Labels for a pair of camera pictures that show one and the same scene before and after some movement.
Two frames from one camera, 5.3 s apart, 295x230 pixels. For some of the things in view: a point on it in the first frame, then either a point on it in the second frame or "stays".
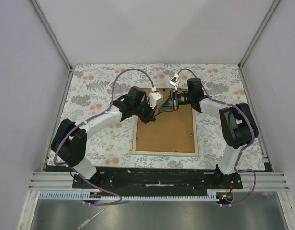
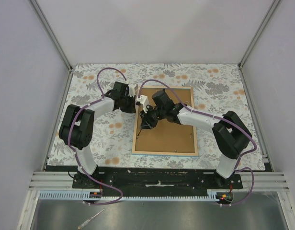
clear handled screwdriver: (81, 225) stays
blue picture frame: (171, 133) stays
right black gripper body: (184, 99) -> (153, 116)
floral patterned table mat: (92, 87) stays
